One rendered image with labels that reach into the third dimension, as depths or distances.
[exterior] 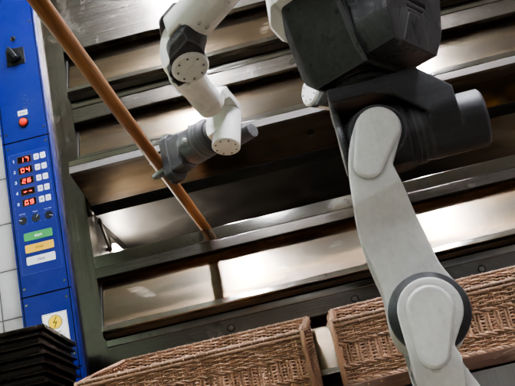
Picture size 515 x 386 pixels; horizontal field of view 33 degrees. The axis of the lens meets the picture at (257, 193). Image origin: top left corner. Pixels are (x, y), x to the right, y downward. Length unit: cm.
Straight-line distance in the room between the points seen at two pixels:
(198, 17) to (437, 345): 77
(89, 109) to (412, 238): 151
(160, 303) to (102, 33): 94
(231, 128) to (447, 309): 71
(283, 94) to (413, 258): 126
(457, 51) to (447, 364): 146
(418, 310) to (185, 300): 117
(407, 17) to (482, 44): 112
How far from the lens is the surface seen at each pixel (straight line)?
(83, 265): 270
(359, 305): 248
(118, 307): 263
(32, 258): 272
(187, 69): 179
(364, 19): 168
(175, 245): 263
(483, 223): 259
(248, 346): 204
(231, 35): 287
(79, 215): 275
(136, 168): 264
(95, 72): 169
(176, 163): 208
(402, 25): 169
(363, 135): 163
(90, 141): 283
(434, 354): 151
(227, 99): 200
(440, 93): 169
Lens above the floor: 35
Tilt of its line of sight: 20 degrees up
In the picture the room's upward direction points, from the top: 13 degrees counter-clockwise
